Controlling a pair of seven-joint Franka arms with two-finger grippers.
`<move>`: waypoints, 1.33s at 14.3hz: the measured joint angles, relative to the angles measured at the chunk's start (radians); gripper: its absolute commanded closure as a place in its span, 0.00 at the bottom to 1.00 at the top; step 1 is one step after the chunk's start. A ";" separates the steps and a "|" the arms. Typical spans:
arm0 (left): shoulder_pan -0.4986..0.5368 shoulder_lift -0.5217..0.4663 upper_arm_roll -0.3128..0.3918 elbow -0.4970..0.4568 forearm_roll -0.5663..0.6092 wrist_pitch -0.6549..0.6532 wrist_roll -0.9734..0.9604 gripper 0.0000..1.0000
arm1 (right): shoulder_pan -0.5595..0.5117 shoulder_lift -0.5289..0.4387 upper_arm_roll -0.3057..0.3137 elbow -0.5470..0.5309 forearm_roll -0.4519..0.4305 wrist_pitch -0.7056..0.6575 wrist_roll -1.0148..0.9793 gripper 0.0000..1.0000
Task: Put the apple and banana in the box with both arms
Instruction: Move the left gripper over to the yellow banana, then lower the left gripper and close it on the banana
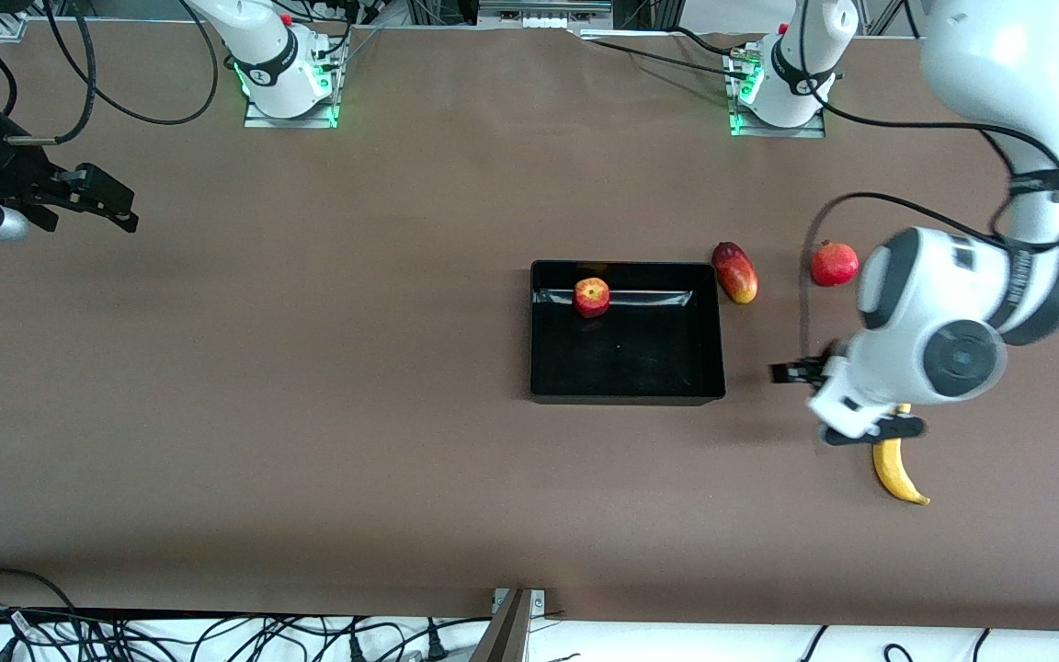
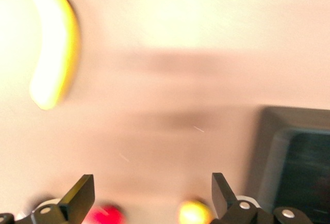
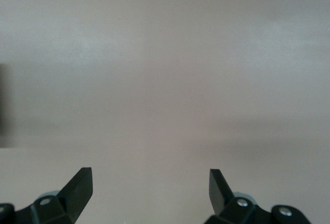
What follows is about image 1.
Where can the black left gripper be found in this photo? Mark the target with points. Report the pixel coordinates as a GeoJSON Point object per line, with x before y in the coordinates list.
{"type": "Point", "coordinates": [815, 370]}

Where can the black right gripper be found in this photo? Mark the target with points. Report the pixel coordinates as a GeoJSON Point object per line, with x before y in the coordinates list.
{"type": "Point", "coordinates": [7, 171]}

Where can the yellow banana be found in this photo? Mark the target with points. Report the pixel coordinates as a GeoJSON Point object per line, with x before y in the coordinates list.
{"type": "Point", "coordinates": [893, 473]}

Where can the black plastic box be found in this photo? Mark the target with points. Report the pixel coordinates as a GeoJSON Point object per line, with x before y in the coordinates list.
{"type": "Point", "coordinates": [626, 354]}

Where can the red apple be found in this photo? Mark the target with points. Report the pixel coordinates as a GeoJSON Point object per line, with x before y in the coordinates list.
{"type": "Point", "coordinates": [591, 297]}

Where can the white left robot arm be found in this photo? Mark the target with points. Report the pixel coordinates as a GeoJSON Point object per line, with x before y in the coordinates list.
{"type": "Point", "coordinates": [943, 313]}

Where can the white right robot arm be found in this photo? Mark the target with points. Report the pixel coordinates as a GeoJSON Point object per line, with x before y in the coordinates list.
{"type": "Point", "coordinates": [263, 46]}

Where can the red pomegranate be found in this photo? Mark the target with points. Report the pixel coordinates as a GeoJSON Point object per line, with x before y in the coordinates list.
{"type": "Point", "coordinates": [834, 264]}

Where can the red yellow mango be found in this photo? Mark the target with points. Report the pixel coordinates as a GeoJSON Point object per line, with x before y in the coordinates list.
{"type": "Point", "coordinates": [734, 273]}

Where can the black power plug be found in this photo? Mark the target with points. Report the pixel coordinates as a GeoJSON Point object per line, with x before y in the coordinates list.
{"type": "Point", "coordinates": [358, 648]}
{"type": "Point", "coordinates": [436, 644]}

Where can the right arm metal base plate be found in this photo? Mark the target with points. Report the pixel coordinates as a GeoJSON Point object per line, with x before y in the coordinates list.
{"type": "Point", "coordinates": [258, 120]}

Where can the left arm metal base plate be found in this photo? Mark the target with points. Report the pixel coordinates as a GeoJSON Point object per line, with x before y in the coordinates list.
{"type": "Point", "coordinates": [750, 131]}

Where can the metal corner bracket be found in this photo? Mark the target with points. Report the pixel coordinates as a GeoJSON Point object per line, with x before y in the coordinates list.
{"type": "Point", "coordinates": [506, 630]}

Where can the silver aluminium frame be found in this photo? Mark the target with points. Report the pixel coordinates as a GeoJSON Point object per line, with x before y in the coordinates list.
{"type": "Point", "coordinates": [539, 9]}

